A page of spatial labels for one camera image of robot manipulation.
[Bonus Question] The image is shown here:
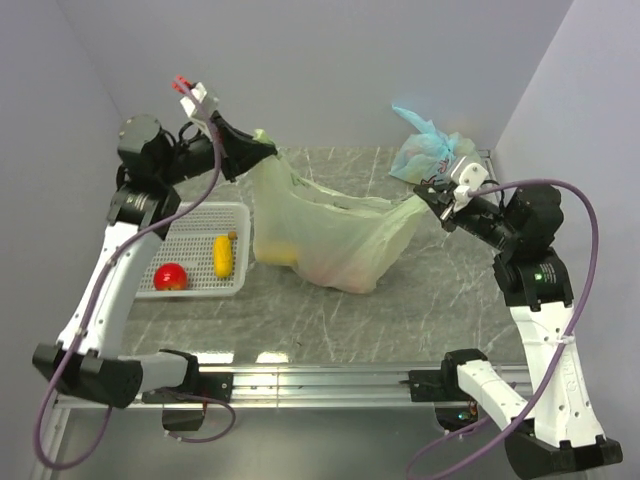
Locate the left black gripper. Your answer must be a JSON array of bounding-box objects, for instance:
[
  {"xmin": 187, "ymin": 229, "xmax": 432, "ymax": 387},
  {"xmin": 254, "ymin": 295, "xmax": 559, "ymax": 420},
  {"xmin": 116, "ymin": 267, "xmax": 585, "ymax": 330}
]
[{"xmin": 159, "ymin": 110, "xmax": 276, "ymax": 187}]

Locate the light green plastic bag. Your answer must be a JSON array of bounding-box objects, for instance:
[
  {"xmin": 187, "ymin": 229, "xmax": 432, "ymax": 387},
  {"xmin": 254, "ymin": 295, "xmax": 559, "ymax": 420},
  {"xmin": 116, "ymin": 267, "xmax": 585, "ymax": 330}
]
[{"xmin": 249, "ymin": 153, "xmax": 427, "ymax": 294}]

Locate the yellow fake banana bunch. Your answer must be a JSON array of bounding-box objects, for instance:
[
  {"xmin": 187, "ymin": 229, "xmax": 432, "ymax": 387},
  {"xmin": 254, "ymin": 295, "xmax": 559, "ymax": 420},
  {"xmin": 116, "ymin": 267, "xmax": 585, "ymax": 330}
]
[{"xmin": 254, "ymin": 242, "xmax": 298, "ymax": 267}]

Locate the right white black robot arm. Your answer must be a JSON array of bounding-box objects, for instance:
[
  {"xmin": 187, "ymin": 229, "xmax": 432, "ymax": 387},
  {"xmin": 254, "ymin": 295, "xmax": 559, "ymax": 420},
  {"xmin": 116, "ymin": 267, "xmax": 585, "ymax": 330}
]
[{"xmin": 414, "ymin": 179, "xmax": 623, "ymax": 479}]

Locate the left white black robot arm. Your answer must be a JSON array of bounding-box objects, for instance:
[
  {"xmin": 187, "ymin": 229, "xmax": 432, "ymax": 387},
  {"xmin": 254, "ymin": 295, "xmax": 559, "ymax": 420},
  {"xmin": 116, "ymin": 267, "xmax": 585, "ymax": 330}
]
[{"xmin": 32, "ymin": 112, "xmax": 277, "ymax": 409}]

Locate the tied blue plastic bag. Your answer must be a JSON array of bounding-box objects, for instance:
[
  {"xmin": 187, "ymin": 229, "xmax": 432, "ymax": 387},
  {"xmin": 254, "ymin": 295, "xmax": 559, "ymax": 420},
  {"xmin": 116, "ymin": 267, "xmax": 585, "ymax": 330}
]
[{"xmin": 389, "ymin": 105, "xmax": 480, "ymax": 184}]

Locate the yellow fake lemon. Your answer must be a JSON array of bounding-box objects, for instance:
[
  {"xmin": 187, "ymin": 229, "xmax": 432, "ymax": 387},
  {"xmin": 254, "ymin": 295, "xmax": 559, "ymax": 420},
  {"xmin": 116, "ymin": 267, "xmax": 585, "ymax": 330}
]
[{"xmin": 213, "ymin": 236, "xmax": 234, "ymax": 278}]

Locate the red fake apple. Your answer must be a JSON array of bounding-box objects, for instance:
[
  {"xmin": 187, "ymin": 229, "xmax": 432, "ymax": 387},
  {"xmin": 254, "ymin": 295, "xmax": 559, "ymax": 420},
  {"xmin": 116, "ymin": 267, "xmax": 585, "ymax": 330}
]
[{"xmin": 153, "ymin": 263, "xmax": 188, "ymax": 291}]

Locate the white plastic basket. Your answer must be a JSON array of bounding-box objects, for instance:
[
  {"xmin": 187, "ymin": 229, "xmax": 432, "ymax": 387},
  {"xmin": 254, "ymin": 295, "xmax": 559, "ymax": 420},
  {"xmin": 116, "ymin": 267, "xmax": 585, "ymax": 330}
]
[{"xmin": 136, "ymin": 202, "xmax": 252, "ymax": 299}]

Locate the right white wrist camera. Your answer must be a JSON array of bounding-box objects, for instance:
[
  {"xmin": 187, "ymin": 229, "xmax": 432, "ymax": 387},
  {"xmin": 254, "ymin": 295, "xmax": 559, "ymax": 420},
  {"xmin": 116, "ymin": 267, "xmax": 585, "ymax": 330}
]
[{"xmin": 446, "ymin": 154, "xmax": 490, "ymax": 210}]

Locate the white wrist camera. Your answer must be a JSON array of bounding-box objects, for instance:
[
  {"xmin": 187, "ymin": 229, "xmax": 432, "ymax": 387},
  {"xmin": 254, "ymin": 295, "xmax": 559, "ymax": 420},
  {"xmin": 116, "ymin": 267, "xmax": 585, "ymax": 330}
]
[
  {"xmin": 172, "ymin": 75, "xmax": 218, "ymax": 140},
  {"xmin": 446, "ymin": 154, "xmax": 490, "ymax": 210}
]

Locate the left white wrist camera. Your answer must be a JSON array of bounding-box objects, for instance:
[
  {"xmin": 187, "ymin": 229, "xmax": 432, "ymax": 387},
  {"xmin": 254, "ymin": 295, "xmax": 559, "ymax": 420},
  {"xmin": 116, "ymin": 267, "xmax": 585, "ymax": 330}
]
[{"xmin": 172, "ymin": 75, "xmax": 218, "ymax": 140}]

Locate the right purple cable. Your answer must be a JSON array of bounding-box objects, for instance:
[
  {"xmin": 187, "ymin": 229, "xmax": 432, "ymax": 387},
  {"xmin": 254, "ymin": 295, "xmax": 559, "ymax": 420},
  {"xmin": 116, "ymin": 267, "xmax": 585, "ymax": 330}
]
[{"xmin": 404, "ymin": 179, "xmax": 600, "ymax": 480}]

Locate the purple cable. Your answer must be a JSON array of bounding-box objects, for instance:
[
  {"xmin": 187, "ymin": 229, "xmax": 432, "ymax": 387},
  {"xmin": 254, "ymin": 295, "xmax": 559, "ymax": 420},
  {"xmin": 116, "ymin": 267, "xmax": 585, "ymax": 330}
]
[
  {"xmin": 404, "ymin": 179, "xmax": 600, "ymax": 480},
  {"xmin": 33, "ymin": 82, "xmax": 237, "ymax": 471}
]

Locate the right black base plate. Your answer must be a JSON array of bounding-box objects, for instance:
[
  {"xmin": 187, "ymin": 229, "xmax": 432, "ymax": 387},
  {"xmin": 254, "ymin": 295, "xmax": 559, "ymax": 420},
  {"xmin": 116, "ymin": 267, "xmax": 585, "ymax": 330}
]
[{"xmin": 407, "ymin": 370, "xmax": 455, "ymax": 403}]

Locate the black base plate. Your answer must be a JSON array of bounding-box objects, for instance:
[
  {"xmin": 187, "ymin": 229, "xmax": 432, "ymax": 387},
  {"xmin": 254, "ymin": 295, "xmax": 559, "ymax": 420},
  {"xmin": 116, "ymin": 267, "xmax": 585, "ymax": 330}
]
[
  {"xmin": 407, "ymin": 370, "xmax": 455, "ymax": 403},
  {"xmin": 141, "ymin": 372, "xmax": 234, "ymax": 404}
]

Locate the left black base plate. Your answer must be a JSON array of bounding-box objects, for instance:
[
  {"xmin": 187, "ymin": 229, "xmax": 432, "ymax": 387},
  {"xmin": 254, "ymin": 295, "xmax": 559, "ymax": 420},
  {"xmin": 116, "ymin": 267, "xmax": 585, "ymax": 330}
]
[{"xmin": 141, "ymin": 372, "xmax": 234, "ymax": 404}]

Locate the aluminium mounting rail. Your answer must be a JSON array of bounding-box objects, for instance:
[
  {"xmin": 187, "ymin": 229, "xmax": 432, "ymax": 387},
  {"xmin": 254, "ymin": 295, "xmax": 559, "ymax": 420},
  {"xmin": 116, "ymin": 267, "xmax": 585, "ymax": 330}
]
[{"xmin": 54, "ymin": 364, "xmax": 536, "ymax": 410}]

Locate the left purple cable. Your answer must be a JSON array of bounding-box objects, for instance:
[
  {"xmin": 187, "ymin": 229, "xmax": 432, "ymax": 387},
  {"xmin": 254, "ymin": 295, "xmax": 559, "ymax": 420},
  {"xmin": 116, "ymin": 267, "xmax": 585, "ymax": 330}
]
[{"xmin": 33, "ymin": 82, "xmax": 237, "ymax": 471}]

